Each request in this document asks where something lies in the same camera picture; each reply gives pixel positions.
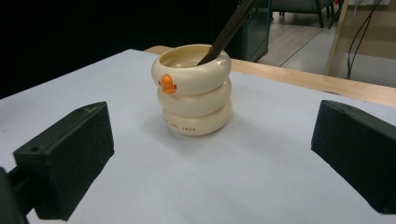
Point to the black curtain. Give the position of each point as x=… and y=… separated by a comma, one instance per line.
x=93, y=31

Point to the light wooden shelf unit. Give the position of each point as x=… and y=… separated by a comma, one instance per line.
x=367, y=46

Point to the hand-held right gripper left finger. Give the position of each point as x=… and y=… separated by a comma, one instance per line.
x=68, y=158

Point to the white table mat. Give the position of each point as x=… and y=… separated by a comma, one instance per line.
x=218, y=180

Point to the dark chair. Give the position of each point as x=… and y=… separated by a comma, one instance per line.
x=299, y=6

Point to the dark cabinet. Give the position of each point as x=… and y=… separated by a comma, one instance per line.
x=253, y=34

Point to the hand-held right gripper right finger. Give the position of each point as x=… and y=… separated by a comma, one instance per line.
x=358, y=149

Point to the cream ringed cup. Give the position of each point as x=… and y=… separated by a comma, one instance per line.
x=194, y=102

